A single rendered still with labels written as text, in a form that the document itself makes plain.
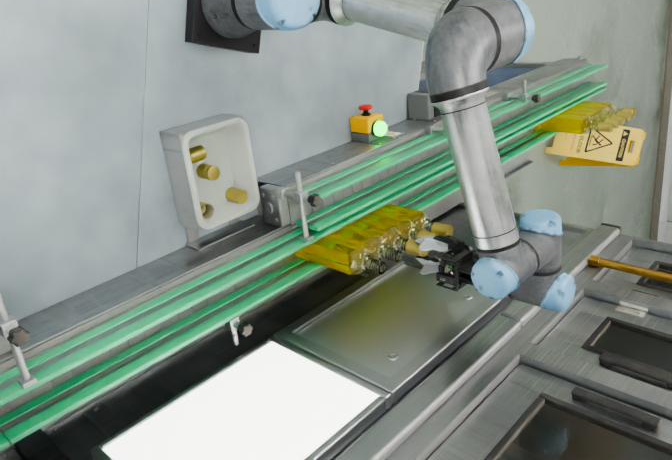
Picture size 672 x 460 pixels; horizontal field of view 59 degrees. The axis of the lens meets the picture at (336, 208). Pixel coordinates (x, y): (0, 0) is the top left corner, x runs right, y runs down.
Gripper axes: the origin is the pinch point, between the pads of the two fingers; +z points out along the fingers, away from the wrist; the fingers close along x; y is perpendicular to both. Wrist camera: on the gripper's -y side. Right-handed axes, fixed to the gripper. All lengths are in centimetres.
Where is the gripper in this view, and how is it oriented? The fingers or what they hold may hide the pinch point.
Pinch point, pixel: (422, 249)
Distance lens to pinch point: 139.6
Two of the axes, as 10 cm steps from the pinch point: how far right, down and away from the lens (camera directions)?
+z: -7.2, -1.8, 6.7
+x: 1.0, 9.3, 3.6
